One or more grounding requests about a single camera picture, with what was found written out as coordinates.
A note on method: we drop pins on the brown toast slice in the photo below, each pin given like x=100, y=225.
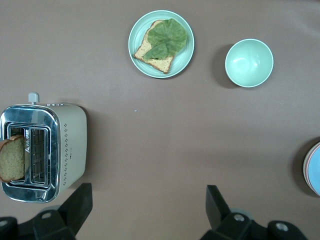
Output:
x=12, y=160

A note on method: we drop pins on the blue plate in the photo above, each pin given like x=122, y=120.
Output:
x=315, y=170

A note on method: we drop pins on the green plate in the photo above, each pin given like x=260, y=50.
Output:
x=183, y=60

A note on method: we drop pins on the green lettuce leaf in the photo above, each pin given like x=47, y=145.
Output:
x=167, y=35

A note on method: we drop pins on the beige chrome toaster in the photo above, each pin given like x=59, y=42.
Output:
x=72, y=140

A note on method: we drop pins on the bread slice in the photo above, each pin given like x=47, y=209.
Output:
x=160, y=63

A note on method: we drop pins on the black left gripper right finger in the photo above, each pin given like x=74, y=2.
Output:
x=220, y=215

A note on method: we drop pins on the beige plate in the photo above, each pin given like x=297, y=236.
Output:
x=304, y=167

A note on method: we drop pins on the green bowl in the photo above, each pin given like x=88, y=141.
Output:
x=248, y=62

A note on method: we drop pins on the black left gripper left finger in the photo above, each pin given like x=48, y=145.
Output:
x=75, y=212

